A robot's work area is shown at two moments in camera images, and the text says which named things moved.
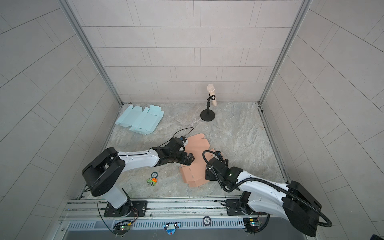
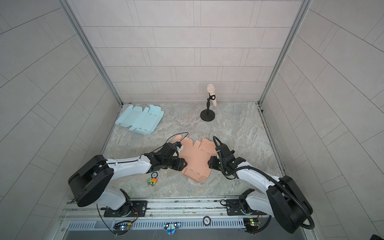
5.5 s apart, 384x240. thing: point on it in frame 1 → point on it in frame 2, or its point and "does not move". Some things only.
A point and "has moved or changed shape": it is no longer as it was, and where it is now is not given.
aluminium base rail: (183, 214) does not move
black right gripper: (208, 174) → (212, 162)
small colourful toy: (152, 181) does not move
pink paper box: (194, 175) has moved or changed shape
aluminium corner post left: (70, 13) does not move
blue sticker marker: (170, 228) does not move
